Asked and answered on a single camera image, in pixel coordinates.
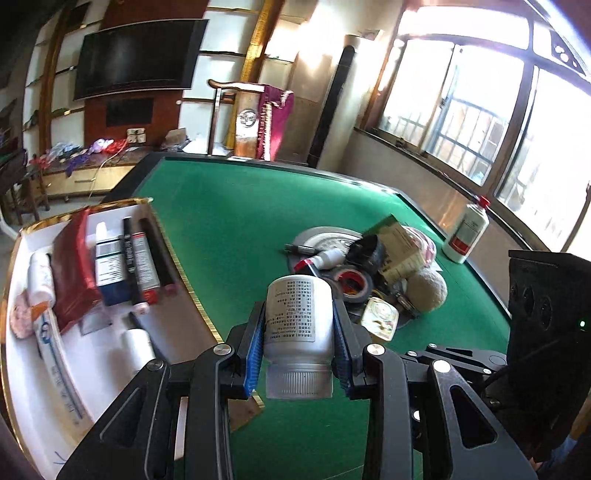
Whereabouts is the red foil packet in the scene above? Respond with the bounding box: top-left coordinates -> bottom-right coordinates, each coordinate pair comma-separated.
50,208 -> 103,334

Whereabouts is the black wall television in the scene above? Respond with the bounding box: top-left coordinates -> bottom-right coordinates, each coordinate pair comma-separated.
73,18 -> 209,101

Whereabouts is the long black box pink end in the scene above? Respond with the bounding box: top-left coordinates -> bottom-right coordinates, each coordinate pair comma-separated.
140,218 -> 180,297

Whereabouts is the white dropper bottle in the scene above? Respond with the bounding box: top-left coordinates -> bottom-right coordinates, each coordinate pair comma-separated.
294,248 -> 348,272

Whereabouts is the white tower air conditioner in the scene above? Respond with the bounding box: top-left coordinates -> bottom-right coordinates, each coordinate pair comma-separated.
308,33 -> 384,169

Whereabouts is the white gold-rimmed box tray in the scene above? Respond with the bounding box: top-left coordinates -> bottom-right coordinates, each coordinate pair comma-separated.
0,198 -> 266,480

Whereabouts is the round grey table dial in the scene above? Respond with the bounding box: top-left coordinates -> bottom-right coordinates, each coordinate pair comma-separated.
285,225 -> 416,330

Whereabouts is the large pale medicine box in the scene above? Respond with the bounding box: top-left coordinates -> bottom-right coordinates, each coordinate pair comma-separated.
362,213 -> 426,284

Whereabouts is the plain white bottle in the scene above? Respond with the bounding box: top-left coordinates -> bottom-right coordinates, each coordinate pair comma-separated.
120,327 -> 157,376

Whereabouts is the maroon fringed cloth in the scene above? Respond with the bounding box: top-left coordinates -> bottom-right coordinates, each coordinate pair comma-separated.
259,85 -> 295,161

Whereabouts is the black wall panel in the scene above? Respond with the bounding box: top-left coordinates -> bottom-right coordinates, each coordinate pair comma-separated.
106,98 -> 154,127

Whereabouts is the clear plastic bag pile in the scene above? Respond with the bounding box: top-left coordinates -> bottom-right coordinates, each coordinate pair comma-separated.
46,142 -> 86,162

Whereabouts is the black strap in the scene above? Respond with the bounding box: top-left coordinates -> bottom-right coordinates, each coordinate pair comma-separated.
347,233 -> 394,274

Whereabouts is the dark mahjong table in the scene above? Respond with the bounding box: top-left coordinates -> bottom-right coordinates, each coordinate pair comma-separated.
0,148 -> 29,195

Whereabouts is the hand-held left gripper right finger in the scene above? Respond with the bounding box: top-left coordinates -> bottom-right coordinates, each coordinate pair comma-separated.
331,301 -> 539,480

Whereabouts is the pink fluffy ball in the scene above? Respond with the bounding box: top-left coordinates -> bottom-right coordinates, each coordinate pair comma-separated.
10,302 -> 35,340

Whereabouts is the clear plastic sleeve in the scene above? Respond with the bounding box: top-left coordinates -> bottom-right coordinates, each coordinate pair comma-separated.
79,313 -> 115,337

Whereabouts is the wooden stool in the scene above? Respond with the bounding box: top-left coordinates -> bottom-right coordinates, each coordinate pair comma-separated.
9,178 -> 51,226

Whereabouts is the large window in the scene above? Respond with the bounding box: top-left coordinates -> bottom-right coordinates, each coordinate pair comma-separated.
360,0 -> 591,259

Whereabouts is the pink-edged clear pouch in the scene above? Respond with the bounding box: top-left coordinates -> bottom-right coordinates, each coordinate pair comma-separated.
401,225 -> 438,268

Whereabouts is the white blue medicine box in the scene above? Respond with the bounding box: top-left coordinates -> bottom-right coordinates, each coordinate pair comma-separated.
93,222 -> 136,306

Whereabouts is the black marker pen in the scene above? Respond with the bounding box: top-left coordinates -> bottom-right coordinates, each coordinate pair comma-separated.
121,217 -> 149,317

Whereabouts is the white printed pill bottle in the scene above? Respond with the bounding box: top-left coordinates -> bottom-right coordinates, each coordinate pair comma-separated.
262,274 -> 335,400

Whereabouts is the white fluffy ball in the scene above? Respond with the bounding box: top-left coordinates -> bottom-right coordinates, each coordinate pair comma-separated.
406,269 -> 450,315

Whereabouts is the long white blue cream box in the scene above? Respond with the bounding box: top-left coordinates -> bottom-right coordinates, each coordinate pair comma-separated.
30,302 -> 95,428

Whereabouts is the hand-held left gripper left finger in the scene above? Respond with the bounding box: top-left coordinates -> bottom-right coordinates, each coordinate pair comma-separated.
55,301 -> 267,480

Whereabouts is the small cardboard box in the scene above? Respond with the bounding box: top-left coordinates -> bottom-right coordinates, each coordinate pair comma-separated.
161,128 -> 190,151

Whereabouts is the grey red tube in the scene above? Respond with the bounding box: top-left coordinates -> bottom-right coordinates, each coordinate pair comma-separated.
130,231 -> 163,304

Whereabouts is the low wooden TV cabinet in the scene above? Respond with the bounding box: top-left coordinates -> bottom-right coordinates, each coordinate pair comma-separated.
28,148 -> 153,201

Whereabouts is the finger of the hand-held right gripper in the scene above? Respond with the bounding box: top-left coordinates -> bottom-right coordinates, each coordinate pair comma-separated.
401,343 -> 509,376

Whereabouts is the gold-framed wall shelf unit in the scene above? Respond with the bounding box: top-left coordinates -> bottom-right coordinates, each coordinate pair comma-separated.
23,0 -> 296,153

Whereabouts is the black tape roll red core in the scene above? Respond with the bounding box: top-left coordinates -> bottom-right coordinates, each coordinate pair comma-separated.
333,265 -> 376,304

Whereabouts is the wooden armchair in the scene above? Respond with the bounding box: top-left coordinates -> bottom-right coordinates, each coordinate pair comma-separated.
207,78 -> 296,160

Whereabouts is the white liquor bottle red cap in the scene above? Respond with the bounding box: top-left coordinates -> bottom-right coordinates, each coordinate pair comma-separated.
441,195 -> 491,265

